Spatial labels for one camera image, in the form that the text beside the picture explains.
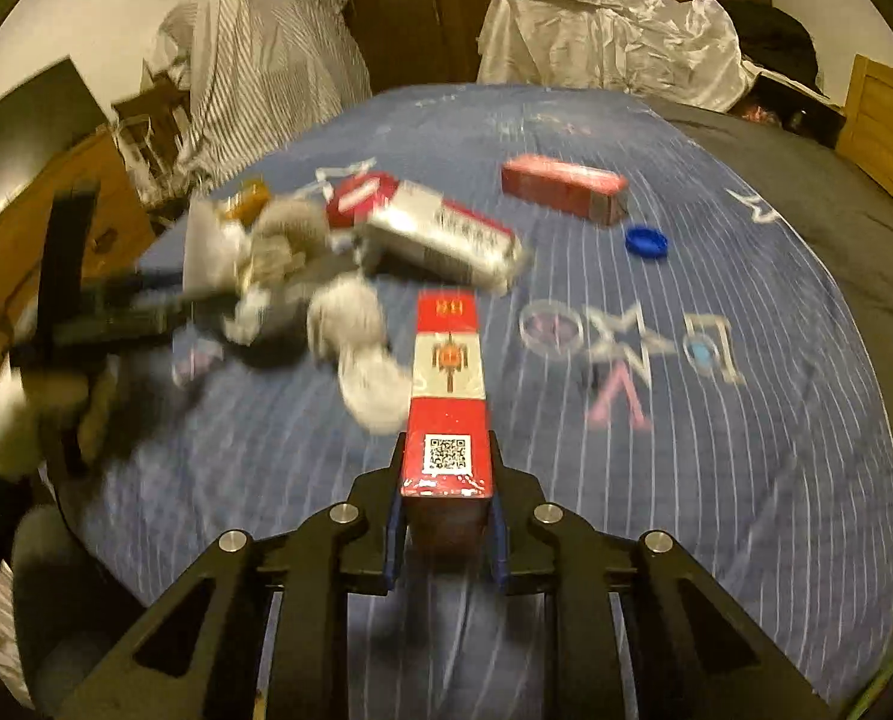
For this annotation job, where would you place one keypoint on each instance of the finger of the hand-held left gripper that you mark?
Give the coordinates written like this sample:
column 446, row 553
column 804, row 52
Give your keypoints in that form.
column 146, row 283
column 161, row 319

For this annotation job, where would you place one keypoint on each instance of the wooden dresser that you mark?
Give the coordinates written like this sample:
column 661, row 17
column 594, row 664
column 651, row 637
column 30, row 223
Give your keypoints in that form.
column 11, row 255

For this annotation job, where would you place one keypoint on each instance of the white crumpled tissue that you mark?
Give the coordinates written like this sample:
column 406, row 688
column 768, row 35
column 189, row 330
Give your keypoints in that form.
column 345, row 319
column 375, row 394

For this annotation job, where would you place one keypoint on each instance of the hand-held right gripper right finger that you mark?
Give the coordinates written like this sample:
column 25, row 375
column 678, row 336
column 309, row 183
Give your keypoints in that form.
column 500, row 555

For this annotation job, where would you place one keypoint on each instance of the red cardboard box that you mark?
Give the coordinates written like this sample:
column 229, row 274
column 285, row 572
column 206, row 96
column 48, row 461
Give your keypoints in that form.
column 563, row 187

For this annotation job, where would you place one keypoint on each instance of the white striped cloth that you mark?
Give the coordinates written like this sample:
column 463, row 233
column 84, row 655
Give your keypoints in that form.
column 266, row 67

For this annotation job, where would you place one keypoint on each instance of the orange packet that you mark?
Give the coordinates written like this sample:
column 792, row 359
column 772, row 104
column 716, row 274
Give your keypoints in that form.
column 244, row 199

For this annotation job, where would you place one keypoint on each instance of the black monitor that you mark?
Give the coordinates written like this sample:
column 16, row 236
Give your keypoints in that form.
column 26, row 135

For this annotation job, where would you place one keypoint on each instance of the silver red carton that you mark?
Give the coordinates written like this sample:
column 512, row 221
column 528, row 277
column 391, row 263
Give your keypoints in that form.
column 446, row 236

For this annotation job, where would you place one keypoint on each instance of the wooden chair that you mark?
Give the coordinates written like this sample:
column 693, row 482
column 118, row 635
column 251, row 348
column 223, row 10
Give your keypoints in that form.
column 154, row 109

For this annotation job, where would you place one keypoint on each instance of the grey crumpled paper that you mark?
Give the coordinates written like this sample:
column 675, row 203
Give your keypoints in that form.
column 293, row 232

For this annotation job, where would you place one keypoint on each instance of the wooden headboard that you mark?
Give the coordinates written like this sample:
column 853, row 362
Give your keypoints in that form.
column 885, row 127

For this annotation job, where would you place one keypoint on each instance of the white crinkled plastic sheet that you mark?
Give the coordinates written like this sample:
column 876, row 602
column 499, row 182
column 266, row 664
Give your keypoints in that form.
column 611, row 45

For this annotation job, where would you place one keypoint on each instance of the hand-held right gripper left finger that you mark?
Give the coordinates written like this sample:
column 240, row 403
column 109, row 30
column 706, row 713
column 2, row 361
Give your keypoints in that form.
column 392, row 540

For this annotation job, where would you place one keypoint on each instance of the red patterned cloth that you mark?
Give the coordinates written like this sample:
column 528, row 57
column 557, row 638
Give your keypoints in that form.
column 758, row 111

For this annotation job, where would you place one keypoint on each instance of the person's left forearm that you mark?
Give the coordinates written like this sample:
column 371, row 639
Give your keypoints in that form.
column 71, row 585

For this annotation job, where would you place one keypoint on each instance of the person's left hand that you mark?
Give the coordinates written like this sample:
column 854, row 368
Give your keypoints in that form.
column 11, row 420

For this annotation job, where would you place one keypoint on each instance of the red cigarette pack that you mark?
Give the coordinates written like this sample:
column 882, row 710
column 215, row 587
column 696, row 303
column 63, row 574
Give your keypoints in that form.
column 356, row 199

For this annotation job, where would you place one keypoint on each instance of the red white cigarette box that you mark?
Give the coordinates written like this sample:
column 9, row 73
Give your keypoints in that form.
column 446, row 375

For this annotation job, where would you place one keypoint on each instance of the wooden wardrobe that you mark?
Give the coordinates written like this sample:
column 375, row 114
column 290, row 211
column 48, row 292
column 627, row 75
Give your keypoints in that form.
column 431, row 15

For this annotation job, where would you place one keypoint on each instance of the blue bottle cap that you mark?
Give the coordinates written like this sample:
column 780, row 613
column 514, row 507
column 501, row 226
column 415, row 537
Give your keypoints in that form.
column 647, row 244

